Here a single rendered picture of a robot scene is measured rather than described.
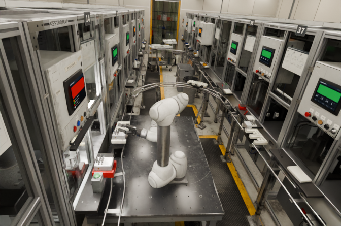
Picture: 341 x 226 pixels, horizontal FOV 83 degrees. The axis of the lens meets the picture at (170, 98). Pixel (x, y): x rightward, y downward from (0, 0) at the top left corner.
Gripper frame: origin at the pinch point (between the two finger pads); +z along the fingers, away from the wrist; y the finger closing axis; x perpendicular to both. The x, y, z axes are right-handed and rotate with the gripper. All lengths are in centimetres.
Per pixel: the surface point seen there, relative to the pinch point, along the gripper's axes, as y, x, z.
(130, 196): -12, 53, -27
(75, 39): 90, 2, 28
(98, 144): -9.8, 17.9, 15.3
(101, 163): 16.3, 43.6, -0.2
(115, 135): -11.9, 3.3, 4.2
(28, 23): 119, 38, 24
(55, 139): 69, 57, 14
